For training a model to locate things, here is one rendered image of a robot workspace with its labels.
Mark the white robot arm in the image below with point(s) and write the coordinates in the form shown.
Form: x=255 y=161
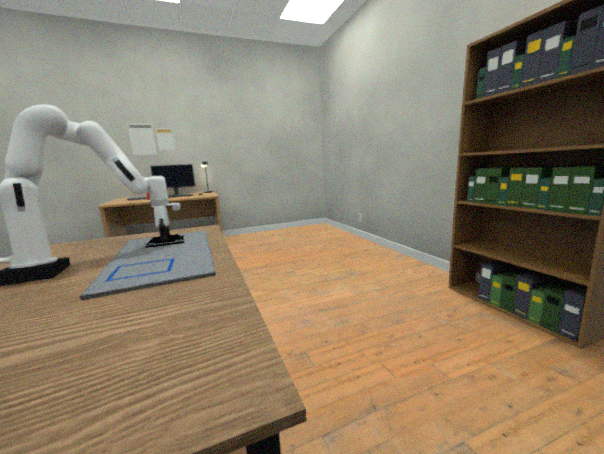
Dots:
x=19 y=195

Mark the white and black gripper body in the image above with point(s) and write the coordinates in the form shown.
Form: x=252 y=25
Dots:
x=161 y=212

